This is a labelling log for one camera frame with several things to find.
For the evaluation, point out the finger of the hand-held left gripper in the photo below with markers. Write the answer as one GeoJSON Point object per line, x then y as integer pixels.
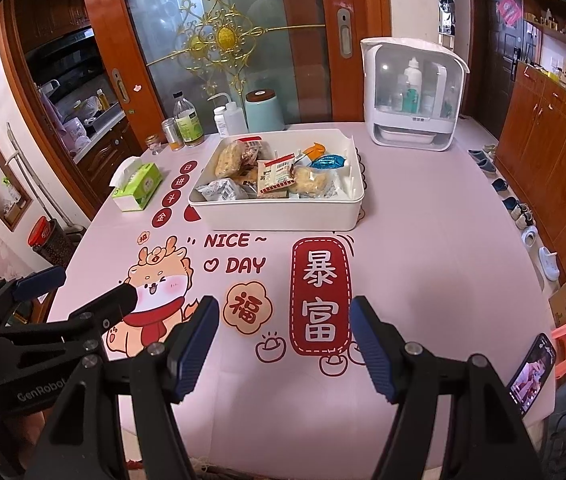
{"type": "Point", "coordinates": [38, 280]}
{"type": "Point", "coordinates": [108, 305]}

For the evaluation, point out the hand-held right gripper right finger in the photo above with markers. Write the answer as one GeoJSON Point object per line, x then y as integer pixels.
{"type": "Point", "coordinates": [373, 355]}

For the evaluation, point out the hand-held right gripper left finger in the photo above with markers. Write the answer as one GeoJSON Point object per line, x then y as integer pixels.
{"type": "Point", "coordinates": [195, 355]}

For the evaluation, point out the white printed snack packet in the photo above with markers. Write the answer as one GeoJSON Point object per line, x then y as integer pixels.
{"type": "Point", "coordinates": [218, 191]}

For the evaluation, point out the white plastic storage box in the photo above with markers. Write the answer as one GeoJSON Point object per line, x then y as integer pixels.
{"type": "Point", "coordinates": [273, 215]}

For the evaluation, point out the clear pale rice cake packet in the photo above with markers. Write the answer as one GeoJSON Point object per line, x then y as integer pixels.
{"type": "Point", "coordinates": [308, 180]}

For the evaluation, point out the clear rice crisp bar packet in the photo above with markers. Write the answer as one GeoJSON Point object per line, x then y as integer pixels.
{"type": "Point", "coordinates": [228, 160]}

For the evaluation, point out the white red-edged snack packet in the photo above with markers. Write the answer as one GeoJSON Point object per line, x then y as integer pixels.
{"type": "Point", "coordinates": [275, 175]}

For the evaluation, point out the blue snowflake snack packet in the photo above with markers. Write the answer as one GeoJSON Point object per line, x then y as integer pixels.
{"type": "Point", "coordinates": [328, 161]}

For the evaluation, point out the orange and white snack packet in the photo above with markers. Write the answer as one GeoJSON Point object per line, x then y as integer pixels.
{"type": "Point", "coordinates": [315, 150]}

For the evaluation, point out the red snack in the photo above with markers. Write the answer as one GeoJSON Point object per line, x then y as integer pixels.
{"type": "Point", "coordinates": [255, 150]}

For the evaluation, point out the red lidded container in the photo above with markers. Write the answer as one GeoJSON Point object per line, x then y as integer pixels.
{"type": "Point", "coordinates": [40, 230]}

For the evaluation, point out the green tissue box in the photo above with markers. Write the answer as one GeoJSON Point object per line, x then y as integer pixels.
{"type": "Point", "coordinates": [138, 185]}

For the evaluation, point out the wooden kitchen cabinet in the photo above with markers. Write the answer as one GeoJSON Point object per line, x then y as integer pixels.
{"type": "Point", "coordinates": [108, 160]}

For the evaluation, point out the smartphone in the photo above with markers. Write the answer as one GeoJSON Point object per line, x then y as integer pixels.
{"type": "Point", "coordinates": [530, 375]}

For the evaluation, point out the small glass jar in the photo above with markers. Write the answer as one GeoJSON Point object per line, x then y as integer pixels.
{"type": "Point", "coordinates": [152, 144]}

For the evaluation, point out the small orange bottle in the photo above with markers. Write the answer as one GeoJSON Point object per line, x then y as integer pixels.
{"type": "Point", "coordinates": [175, 146]}

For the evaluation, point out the metal can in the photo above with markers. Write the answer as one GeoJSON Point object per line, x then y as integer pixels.
{"type": "Point", "coordinates": [168, 130]}

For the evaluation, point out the glass bottle with green label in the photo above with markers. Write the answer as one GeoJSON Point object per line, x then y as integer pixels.
{"type": "Point", "coordinates": [189, 127]}

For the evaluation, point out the row of shoes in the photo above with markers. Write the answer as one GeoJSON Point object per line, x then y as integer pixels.
{"type": "Point", "coordinates": [528, 235]}

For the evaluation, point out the small white bottle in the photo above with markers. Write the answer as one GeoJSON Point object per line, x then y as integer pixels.
{"type": "Point", "coordinates": [220, 122]}

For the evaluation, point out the white countertop storage cabinet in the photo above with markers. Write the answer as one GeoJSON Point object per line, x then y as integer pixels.
{"type": "Point", "coordinates": [408, 132]}

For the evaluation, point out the white squeeze bottle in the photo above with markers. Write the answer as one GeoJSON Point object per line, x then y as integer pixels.
{"type": "Point", "coordinates": [235, 119]}

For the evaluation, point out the mint green canister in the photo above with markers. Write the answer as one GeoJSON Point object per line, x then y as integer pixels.
{"type": "Point", "coordinates": [264, 112]}

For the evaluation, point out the teal bottle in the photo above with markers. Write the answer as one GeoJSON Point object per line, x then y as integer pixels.
{"type": "Point", "coordinates": [411, 100]}

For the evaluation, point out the white plastic bottle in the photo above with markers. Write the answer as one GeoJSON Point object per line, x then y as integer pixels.
{"type": "Point", "coordinates": [413, 72]}

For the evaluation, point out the dark entrance door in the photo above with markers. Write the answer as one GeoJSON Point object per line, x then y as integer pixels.
{"type": "Point", "coordinates": [493, 70]}

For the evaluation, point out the glass sliding door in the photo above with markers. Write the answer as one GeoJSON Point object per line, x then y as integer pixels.
{"type": "Point", "coordinates": [273, 35]}

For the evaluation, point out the pink door decoration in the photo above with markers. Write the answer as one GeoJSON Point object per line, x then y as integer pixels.
{"type": "Point", "coordinates": [509, 10]}

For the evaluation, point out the wooden wall cabinet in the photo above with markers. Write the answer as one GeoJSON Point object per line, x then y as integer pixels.
{"type": "Point", "coordinates": [553, 160]}

